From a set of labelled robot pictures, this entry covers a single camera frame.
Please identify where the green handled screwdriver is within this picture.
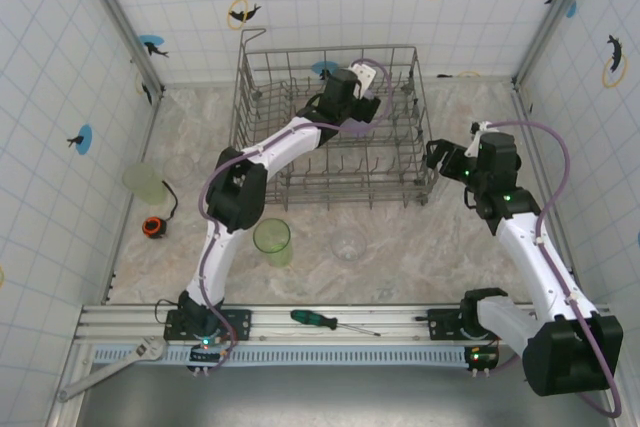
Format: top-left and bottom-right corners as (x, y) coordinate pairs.
(290, 309), (382, 337)

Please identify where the small dolphin ring sticker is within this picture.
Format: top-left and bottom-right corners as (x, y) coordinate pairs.
(227, 0), (263, 31)

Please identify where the aluminium frame post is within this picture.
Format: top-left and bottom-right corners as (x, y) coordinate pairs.
(512, 0), (601, 91)
(69, 0), (166, 98)

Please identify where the orange black tape measure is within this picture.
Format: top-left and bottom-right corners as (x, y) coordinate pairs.
(141, 180), (180, 238)

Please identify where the steel adjustable wrench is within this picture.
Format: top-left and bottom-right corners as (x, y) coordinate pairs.
(55, 335), (166, 403)

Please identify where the clear round glass cup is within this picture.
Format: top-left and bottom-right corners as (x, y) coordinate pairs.
(330, 226), (368, 263)

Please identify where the grey wire dish rack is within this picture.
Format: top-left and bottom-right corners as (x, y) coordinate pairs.
(228, 28), (439, 213)

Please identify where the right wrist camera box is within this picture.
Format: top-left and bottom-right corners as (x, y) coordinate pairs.
(467, 120), (496, 158)

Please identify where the tall green glass tumbler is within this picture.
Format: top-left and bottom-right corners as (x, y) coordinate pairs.
(252, 217), (294, 268)

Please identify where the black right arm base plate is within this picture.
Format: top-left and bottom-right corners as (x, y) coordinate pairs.
(426, 307), (521, 342)

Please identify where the frosted pale green cup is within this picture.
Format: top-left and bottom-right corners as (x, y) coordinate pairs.
(121, 161), (167, 206)

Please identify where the lilac plastic cup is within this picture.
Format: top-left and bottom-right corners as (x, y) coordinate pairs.
(341, 89), (375, 137)

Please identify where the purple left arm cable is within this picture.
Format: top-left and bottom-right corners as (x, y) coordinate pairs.
(198, 57), (395, 366)

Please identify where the aluminium side rail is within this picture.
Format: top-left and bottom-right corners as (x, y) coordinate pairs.
(514, 81), (589, 303)
(102, 89), (167, 306)

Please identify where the aluminium mounting rail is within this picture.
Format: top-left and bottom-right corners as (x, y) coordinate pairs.
(74, 302), (621, 346)

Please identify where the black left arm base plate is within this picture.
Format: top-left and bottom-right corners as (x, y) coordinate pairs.
(163, 307), (252, 343)

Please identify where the black seahorse ring sticker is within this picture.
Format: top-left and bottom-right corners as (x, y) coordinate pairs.
(601, 34), (629, 89)

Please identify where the black seal ring sticker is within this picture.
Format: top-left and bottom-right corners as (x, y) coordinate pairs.
(135, 71), (154, 107)

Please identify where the slotted white cable duct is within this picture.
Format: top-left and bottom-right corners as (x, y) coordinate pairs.
(92, 344), (501, 366)

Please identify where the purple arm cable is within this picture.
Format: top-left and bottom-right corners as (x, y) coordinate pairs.
(487, 119), (624, 418)
(198, 57), (395, 366)

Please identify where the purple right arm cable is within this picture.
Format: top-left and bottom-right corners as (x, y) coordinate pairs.
(487, 119), (624, 418)

